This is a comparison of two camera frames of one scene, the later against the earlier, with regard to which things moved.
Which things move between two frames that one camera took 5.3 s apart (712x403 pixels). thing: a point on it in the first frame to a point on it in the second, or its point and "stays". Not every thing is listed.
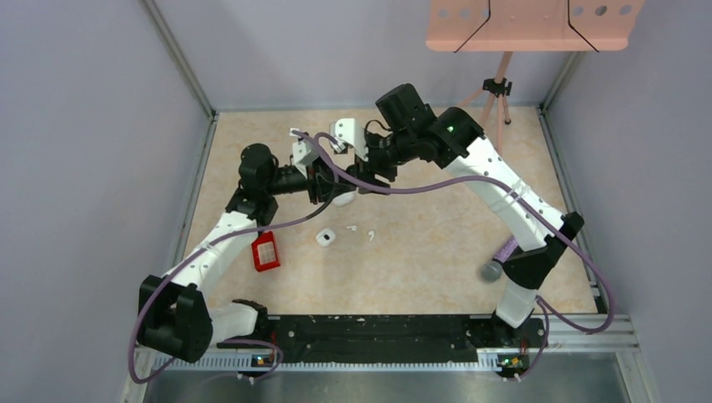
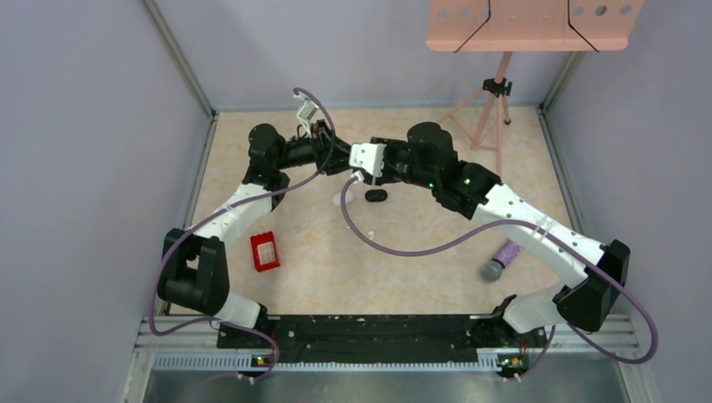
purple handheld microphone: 492,270 stays
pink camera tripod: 510,26 stays
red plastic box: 265,253 stays
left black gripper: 323,181 to 331,154
